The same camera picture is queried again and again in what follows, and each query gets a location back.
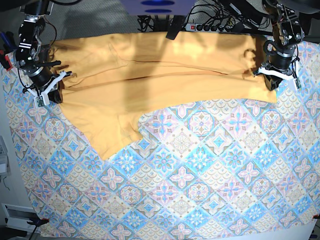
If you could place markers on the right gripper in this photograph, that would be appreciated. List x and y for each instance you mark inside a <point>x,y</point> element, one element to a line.
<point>46,86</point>

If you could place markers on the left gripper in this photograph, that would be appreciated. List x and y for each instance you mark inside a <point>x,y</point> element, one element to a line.
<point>279,67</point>

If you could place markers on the orange T-shirt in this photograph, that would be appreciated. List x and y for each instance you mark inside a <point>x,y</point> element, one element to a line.
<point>116,78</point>

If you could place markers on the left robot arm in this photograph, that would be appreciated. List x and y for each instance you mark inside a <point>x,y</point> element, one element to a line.
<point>286,28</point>

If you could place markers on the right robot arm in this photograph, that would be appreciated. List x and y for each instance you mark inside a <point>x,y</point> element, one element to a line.
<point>30,45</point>

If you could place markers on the purple blue robot base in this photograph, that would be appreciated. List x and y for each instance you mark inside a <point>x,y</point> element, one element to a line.
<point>157,7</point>

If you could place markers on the red black table clamp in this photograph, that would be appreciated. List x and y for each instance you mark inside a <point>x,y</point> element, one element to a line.
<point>8,47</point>

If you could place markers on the grey plastic box stack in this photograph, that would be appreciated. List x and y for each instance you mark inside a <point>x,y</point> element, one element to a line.
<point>4,159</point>

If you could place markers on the white power strip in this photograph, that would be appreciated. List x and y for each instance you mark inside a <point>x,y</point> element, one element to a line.
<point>210,28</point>

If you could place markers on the patterned blue pink tablecloth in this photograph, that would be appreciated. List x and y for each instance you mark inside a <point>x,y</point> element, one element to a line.
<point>201,170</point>

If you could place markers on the orange black corner clamp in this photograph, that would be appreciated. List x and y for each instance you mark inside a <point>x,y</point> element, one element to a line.
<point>35,221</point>

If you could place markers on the orange right corner clamp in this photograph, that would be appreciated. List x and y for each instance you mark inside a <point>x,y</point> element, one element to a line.
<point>316,217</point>

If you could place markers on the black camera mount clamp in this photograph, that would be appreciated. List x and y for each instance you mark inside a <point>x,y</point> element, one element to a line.
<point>175,26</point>

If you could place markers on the white metal rail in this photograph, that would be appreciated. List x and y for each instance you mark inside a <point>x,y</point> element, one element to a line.
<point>16,217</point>

